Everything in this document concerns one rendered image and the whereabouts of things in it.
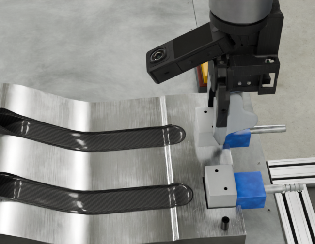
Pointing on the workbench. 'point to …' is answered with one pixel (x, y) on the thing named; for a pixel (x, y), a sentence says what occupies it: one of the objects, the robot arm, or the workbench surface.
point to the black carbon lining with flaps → (68, 200)
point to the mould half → (110, 173)
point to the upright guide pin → (225, 223)
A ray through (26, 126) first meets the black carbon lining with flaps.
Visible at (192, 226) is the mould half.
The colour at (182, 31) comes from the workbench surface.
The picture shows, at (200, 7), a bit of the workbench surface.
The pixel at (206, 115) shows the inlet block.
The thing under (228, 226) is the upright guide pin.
